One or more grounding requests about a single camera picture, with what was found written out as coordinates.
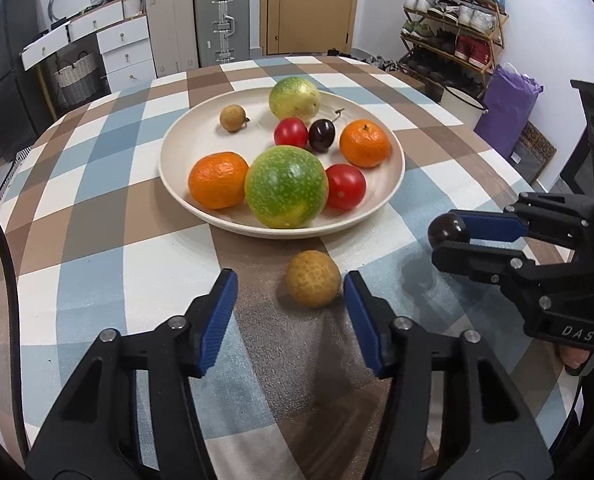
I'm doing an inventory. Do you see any brown door mat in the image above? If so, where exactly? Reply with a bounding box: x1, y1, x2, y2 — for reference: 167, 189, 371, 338
509, 120, 558, 181

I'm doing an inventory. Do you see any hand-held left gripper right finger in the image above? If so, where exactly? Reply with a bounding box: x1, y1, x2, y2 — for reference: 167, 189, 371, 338
343, 270, 556, 480

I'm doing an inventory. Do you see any black cable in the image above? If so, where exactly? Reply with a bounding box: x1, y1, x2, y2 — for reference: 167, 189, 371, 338
0, 192, 30, 461

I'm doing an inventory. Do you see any person's right hand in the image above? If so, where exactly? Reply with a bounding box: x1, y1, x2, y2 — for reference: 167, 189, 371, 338
558, 345, 592, 377

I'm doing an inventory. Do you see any dark grey refrigerator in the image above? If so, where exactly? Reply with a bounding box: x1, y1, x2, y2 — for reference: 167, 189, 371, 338
0, 0, 43, 176

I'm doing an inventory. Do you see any wooden door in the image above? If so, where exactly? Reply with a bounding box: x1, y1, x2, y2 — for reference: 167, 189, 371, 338
259, 0, 363, 56

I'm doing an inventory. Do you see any white drawer desk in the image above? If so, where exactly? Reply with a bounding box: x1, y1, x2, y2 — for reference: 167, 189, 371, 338
21, 0, 158, 93

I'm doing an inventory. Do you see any silver suitcase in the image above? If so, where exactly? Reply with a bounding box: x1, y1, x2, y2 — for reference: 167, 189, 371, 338
193, 0, 251, 67

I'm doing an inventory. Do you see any white enamel bucket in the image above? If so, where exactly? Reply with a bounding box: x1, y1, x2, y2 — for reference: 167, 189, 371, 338
439, 85, 488, 132

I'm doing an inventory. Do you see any group of scattered shoes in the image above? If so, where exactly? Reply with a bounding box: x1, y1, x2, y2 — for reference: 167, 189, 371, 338
327, 47, 403, 75

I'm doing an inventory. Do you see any cream round plate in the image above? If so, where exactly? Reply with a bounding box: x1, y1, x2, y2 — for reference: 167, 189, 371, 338
158, 87, 406, 239

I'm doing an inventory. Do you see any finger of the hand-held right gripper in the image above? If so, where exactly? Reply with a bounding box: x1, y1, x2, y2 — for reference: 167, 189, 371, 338
431, 240, 538, 287
449, 209, 532, 242

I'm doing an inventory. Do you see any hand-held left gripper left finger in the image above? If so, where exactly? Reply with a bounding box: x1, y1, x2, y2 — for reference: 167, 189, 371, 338
26, 268, 240, 480

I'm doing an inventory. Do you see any wooden shoe rack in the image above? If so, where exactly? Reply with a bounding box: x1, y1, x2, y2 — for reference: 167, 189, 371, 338
399, 0, 510, 98

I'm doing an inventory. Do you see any orange tangerine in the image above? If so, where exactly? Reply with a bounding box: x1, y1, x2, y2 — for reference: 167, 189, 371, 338
188, 152, 250, 210
339, 119, 392, 169

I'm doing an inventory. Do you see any purple bag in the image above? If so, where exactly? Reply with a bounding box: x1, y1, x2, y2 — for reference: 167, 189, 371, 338
474, 62, 545, 158

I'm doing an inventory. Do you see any woven laundry basket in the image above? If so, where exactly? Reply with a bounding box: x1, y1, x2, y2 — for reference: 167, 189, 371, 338
53, 51, 103, 106

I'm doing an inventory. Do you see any brown longan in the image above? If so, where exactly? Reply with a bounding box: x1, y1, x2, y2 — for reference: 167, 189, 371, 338
220, 104, 251, 133
285, 250, 342, 309

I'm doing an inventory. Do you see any red cherry tomato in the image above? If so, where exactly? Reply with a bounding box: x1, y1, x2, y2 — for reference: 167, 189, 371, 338
325, 164, 367, 211
274, 117, 310, 149

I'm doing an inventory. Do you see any beige suitcase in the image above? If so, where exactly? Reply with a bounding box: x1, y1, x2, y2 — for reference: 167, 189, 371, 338
144, 0, 199, 79

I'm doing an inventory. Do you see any group of shelved shoes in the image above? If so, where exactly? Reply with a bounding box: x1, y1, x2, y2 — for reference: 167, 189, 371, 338
401, 0, 506, 91

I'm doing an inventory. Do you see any green-yellow round fruit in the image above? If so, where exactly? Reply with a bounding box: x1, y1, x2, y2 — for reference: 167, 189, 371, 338
269, 76, 322, 122
244, 145, 329, 230

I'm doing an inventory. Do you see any dark red cherry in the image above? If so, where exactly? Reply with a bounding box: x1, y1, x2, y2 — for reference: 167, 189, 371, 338
308, 108, 345, 153
428, 213, 470, 250

